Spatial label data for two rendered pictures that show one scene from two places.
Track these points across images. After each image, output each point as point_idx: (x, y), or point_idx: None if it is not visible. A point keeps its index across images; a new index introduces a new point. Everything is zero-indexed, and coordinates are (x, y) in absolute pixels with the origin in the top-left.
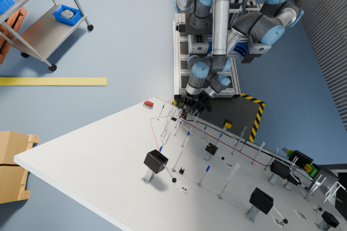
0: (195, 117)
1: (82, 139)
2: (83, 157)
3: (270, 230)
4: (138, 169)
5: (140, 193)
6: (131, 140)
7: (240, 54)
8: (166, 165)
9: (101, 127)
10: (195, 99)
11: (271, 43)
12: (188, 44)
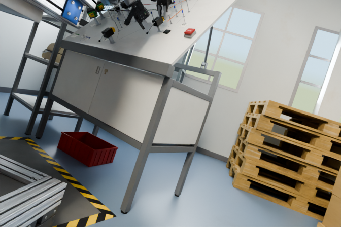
0: (128, 50)
1: None
2: None
3: None
4: None
5: None
6: (209, 2)
7: None
8: (193, 0)
9: (227, 1)
10: (144, 11)
11: None
12: None
